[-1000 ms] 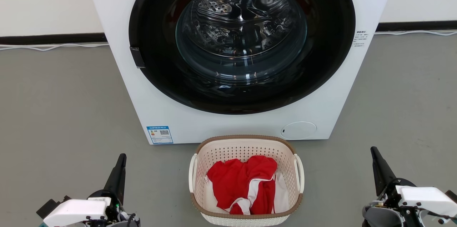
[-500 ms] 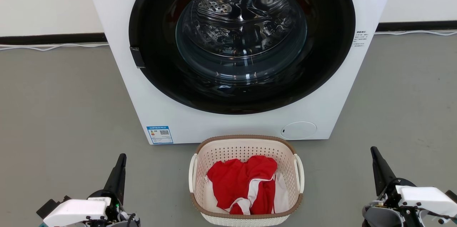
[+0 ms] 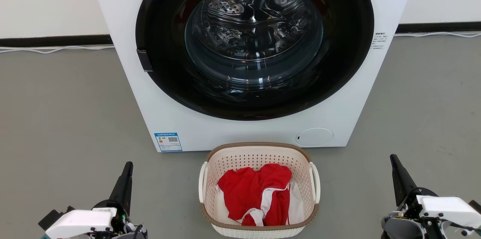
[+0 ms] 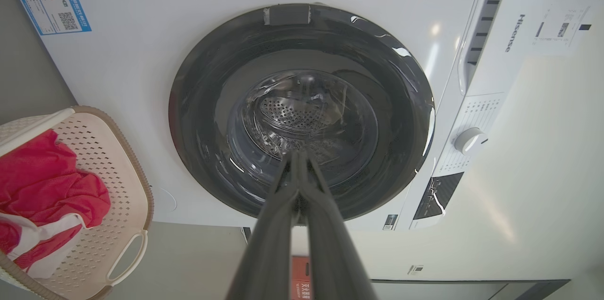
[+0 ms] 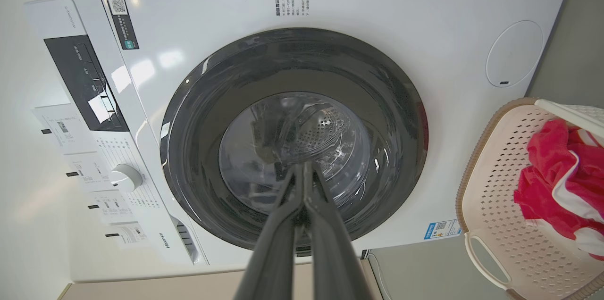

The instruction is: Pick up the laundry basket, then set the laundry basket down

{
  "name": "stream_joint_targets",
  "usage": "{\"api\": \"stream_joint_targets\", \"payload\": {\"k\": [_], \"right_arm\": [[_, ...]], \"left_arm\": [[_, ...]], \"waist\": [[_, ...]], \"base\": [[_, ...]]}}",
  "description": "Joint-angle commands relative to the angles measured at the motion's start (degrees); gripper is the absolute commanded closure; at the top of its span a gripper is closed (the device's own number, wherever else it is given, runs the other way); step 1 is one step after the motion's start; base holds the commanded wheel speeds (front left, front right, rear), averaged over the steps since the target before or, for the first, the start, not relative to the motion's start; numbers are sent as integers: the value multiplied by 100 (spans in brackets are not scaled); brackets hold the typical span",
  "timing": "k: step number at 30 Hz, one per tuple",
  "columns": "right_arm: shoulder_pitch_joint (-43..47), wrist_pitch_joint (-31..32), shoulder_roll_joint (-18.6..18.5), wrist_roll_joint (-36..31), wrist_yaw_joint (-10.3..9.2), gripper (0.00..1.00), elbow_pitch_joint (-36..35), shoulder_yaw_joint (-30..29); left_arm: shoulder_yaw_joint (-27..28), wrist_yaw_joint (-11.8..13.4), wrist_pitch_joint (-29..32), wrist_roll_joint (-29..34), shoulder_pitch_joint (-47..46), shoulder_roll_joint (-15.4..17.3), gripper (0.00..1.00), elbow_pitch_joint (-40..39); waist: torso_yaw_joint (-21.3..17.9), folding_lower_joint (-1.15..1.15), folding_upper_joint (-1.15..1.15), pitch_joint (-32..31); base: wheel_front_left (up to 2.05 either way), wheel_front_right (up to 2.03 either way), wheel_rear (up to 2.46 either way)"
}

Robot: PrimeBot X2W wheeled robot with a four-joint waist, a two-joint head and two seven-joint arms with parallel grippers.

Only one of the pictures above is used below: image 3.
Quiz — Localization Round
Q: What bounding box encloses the round white filter cover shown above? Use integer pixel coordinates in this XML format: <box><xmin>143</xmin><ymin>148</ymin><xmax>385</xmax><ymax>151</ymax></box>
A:
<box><xmin>295</xmin><ymin>128</ymin><xmax>334</xmax><ymax>148</ymax></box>

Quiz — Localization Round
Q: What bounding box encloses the white floor cable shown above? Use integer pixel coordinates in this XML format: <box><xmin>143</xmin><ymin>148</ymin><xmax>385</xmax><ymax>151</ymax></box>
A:
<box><xmin>394</xmin><ymin>31</ymin><xmax>481</xmax><ymax>38</ymax></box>
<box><xmin>0</xmin><ymin>45</ymin><xmax>115</xmax><ymax>54</ymax></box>

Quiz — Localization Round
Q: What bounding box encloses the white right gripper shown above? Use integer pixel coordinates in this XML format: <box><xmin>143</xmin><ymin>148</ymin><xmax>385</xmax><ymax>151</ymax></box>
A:
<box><xmin>390</xmin><ymin>154</ymin><xmax>481</xmax><ymax>232</ymax></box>

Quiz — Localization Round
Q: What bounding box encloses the white front-load washing machine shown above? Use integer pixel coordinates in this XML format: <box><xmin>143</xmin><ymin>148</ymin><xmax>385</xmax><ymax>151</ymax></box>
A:
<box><xmin>86</xmin><ymin>0</ymin><xmax>420</xmax><ymax>153</ymax></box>

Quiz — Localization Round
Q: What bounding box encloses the small printed text sticker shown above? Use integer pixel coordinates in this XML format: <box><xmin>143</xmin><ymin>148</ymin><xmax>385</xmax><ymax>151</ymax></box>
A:
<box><xmin>370</xmin><ymin>32</ymin><xmax>387</xmax><ymax>50</ymax></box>

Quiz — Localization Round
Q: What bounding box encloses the white garment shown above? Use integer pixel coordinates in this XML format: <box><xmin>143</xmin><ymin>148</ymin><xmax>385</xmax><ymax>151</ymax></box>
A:
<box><xmin>216</xmin><ymin>181</ymin><xmax>305</xmax><ymax>226</ymax></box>

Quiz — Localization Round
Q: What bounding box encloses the blue energy label sticker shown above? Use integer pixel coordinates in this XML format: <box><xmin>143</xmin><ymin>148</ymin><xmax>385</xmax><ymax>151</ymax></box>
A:
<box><xmin>154</xmin><ymin>132</ymin><xmax>183</xmax><ymax>152</ymax></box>

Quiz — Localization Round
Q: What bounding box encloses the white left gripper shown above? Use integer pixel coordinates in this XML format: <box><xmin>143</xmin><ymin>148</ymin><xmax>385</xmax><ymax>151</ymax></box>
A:
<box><xmin>45</xmin><ymin>161</ymin><xmax>134</xmax><ymax>239</ymax></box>

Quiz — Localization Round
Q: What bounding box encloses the dark door latch handle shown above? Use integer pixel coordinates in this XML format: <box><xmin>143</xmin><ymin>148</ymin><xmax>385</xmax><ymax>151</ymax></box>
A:
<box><xmin>136</xmin><ymin>49</ymin><xmax>153</xmax><ymax>73</ymax></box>

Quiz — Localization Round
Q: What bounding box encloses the black baseboard strip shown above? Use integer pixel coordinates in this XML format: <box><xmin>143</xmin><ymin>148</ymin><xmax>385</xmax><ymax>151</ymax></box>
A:
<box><xmin>0</xmin><ymin>35</ymin><xmax>113</xmax><ymax>48</ymax></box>
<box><xmin>395</xmin><ymin>21</ymin><xmax>481</xmax><ymax>34</ymax></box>

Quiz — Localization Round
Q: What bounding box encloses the black round washer door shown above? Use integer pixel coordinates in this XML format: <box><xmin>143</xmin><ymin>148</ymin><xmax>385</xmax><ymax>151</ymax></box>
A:
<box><xmin>135</xmin><ymin>0</ymin><xmax>375</xmax><ymax>121</ymax></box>

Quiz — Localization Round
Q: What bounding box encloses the red garment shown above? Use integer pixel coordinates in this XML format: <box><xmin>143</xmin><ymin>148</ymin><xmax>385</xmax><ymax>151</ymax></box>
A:
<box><xmin>218</xmin><ymin>163</ymin><xmax>292</xmax><ymax>227</ymax></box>

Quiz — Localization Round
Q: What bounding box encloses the cream perforated laundry basket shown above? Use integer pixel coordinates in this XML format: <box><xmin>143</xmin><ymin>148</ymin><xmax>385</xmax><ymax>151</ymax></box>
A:
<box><xmin>198</xmin><ymin>142</ymin><xmax>321</xmax><ymax>239</ymax></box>

